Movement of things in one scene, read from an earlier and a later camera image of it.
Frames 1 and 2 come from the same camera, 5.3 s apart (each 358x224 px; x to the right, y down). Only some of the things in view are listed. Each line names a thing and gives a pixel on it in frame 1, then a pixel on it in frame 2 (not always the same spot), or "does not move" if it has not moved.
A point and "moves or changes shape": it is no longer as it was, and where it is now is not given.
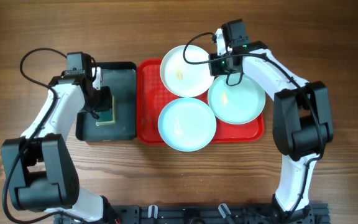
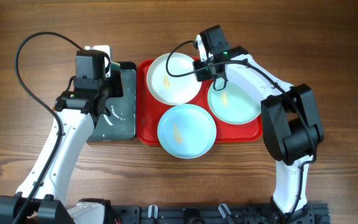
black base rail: (318, 213) does not move
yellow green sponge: (107, 117) → (115, 66)
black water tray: (121, 78) does not move
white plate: (184, 79) moves or changes shape
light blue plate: (187, 124) moves or changes shape
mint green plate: (238, 104) does not move
